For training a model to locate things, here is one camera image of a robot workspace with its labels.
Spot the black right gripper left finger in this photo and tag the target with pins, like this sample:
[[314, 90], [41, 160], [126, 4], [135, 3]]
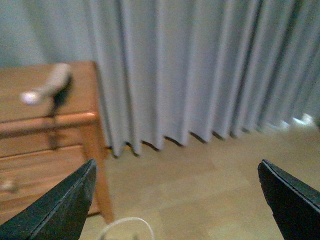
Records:
[[59, 214]]

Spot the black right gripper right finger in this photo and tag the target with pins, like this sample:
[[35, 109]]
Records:
[[295, 205]]

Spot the wooden nightstand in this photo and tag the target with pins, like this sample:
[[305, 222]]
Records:
[[40, 145]]

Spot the light green curtain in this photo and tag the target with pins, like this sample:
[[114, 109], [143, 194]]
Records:
[[171, 68]]

